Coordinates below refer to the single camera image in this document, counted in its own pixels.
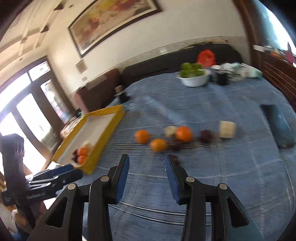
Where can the green lettuce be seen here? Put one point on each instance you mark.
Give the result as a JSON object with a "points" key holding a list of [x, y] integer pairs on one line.
{"points": [[190, 69]]}

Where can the yellow cardboard tray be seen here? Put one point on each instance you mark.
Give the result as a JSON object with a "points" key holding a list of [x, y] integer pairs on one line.
{"points": [[107, 136]]}

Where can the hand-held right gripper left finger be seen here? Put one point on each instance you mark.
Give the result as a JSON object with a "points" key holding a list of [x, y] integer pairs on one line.
{"points": [[122, 178]]}

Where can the brown tiled window ledge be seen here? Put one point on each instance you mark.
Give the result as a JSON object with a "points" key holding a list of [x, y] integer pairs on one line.
{"points": [[277, 69]]}

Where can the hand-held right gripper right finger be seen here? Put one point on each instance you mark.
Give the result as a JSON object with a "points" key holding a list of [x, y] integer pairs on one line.
{"points": [[172, 180]]}

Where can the large peeled sugarcane chunk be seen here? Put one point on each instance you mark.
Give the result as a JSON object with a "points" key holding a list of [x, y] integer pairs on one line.
{"points": [[227, 129]]}

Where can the red plastic bag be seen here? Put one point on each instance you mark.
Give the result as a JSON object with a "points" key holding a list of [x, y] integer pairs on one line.
{"points": [[205, 58]]}

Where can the orange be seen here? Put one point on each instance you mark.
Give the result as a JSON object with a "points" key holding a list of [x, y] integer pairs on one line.
{"points": [[184, 134], [82, 151], [142, 136], [81, 159], [158, 145]]}

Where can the white bowl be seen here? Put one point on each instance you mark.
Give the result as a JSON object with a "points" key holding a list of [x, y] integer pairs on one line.
{"points": [[194, 81]]}

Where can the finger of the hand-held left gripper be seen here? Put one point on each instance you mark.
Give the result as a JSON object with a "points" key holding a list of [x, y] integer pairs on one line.
{"points": [[63, 168], [71, 175]]}

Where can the glass door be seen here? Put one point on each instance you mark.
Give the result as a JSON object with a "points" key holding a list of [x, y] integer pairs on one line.
{"points": [[57, 97]]}

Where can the framed wall painting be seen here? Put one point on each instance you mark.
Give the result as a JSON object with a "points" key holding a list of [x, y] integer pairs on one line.
{"points": [[111, 18]]}

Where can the small black motor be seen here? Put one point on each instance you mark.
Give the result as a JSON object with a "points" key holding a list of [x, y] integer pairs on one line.
{"points": [[123, 97]]}

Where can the brown bedside cabinet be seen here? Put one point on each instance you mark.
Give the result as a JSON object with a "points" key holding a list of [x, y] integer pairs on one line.
{"points": [[97, 92]]}

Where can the black cylindrical motor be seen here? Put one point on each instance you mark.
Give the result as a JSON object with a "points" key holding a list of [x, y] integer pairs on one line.
{"points": [[222, 80]]}

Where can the black smartphone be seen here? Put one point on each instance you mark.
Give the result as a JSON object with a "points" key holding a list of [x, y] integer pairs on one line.
{"points": [[277, 127]]}

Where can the white green cloth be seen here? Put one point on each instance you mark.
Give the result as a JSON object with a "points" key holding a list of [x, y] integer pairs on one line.
{"points": [[242, 70]]}

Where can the dark red apple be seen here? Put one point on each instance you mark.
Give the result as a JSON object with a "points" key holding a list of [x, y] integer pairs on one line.
{"points": [[207, 136]]}

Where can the small peeled sugarcane chunk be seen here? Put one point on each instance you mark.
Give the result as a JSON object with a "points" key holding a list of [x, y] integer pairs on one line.
{"points": [[170, 131], [87, 144]]}

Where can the person's left hand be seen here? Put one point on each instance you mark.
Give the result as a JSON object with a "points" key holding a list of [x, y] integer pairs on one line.
{"points": [[19, 220]]}

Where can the small wall plaque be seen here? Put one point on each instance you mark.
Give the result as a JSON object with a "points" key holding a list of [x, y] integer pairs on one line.
{"points": [[81, 67]]}

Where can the dark padded headboard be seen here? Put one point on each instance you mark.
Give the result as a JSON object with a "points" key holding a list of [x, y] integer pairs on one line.
{"points": [[150, 67]]}

